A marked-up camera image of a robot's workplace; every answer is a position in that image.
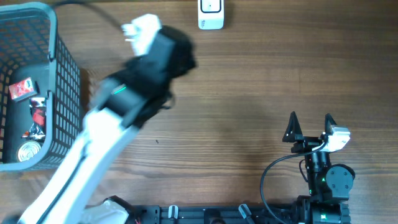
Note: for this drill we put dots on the grey plastic mesh basket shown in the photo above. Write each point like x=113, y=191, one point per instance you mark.
x=32, y=48

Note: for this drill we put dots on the red tissue pack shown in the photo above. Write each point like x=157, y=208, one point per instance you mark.
x=23, y=89

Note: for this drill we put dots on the hex wrench set package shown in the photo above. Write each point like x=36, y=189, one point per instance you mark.
x=38, y=106

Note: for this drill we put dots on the silver tin can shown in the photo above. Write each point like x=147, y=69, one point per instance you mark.
x=27, y=150

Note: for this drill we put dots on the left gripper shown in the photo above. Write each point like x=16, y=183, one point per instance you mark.
x=189, y=61

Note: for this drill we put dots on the white barcode scanner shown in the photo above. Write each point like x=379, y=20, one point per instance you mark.
x=210, y=14

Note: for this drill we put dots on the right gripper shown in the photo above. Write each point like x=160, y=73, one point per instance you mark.
x=288, y=136

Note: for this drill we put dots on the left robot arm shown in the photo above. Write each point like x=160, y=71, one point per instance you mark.
x=125, y=101

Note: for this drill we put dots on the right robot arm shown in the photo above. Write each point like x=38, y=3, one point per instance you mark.
x=328, y=185

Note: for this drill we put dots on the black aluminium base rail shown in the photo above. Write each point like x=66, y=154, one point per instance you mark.
x=243, y=214

